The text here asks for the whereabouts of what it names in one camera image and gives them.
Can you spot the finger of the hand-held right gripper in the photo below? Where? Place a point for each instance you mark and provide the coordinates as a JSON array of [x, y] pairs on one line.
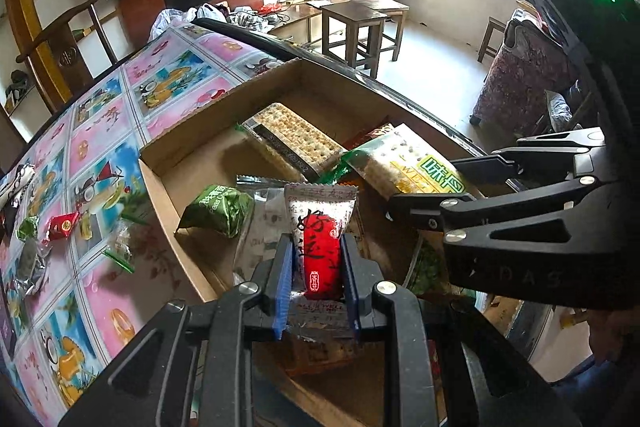
[[480, 169], [415, 209]]

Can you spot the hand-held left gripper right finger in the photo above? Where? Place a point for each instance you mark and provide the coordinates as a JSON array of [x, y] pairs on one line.
[[350, 287]]

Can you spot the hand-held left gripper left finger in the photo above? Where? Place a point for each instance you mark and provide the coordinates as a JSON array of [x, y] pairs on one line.
[[282, 292]]

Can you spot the white red snack packet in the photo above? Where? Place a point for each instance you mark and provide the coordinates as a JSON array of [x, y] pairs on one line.
[[320, 252]]

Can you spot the cracker packet with green label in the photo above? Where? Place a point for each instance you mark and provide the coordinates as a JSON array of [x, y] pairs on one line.
[[400, 162]]

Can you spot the large green pea snack packet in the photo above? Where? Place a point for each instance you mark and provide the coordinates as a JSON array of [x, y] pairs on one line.
[[425, 267]]

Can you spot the clear silver snack packet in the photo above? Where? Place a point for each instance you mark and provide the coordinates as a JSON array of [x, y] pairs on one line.
[[262, 227]]

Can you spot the orange biscuit stick packet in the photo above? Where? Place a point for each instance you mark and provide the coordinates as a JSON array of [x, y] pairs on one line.
[[320, 357]]

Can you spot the brown red snack packet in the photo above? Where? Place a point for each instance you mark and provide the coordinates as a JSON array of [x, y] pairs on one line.
[[362, 138]]

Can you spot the shallow cardboard box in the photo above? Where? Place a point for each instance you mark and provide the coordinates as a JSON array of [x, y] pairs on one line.
[[200, 167]]

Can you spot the clear snack packet green ends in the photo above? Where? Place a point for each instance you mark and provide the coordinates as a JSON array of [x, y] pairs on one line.
[[120, 247]]

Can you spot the red snack packet gold emblem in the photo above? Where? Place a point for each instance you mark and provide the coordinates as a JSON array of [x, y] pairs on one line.
[[62, 224]]

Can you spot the dark silver foil snack packet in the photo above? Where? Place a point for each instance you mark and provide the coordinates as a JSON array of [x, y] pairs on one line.
[[30, 264]]

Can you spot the tiny green snack packet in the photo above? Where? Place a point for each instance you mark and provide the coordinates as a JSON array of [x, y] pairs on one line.
[[27, 228]]

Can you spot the person's right forearm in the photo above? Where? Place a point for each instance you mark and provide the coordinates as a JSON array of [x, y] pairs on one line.
[[610, 372]]

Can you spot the grey blue cloth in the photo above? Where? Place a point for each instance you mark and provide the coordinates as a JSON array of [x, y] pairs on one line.
[[557, 112]]

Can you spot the small green pea snack packet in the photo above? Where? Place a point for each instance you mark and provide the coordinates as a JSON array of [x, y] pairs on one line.
[[215, 212]]

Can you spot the small wooden chair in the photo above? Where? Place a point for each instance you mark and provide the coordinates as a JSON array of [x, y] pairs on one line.
[[492, 27]]

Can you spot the clear cracker packet green end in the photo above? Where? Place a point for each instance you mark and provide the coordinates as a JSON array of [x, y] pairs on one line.
[[295, 137]]

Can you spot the brown wooden stool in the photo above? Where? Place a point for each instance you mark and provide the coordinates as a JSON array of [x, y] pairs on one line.
[[350, 12], [395, 7]]

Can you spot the low wooden television cabinet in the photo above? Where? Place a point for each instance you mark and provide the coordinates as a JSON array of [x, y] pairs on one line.
[[300, 14]]

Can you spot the pink fruit print tablecloth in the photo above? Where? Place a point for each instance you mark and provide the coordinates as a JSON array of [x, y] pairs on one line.
[[100, 147]]

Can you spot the plaid cloth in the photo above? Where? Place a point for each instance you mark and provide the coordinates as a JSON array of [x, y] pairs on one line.
[[250, 19]]

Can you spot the black white patterned pouch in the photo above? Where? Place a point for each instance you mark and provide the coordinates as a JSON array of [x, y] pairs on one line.
[[17, 182]]

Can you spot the dark wooden armchair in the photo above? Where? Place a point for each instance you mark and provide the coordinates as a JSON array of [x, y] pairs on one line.
[[67, 57]]

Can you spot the pair of shoes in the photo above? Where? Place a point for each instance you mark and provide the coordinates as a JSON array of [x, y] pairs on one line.
[[17, 89]]

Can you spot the white wall shelf unit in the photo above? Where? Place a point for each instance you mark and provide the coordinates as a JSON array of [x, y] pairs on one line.
[[32, 22]]

